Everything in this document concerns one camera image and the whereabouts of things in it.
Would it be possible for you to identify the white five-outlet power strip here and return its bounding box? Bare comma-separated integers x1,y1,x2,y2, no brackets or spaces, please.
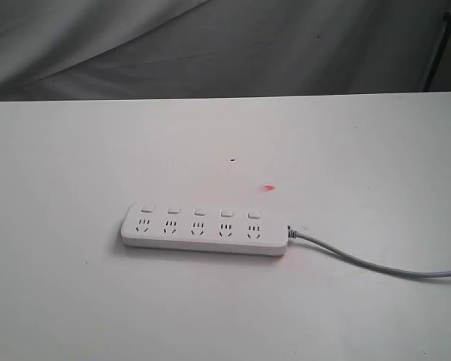
120,203,289,256

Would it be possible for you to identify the grey backdrop cloth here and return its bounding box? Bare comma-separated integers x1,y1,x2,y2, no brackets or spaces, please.
0,1,451,101

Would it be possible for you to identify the black tripod stand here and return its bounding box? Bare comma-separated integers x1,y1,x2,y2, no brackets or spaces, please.
422,6,451,92

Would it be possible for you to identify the grey power cable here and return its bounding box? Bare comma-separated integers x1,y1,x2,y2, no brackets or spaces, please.
286,224,451,280

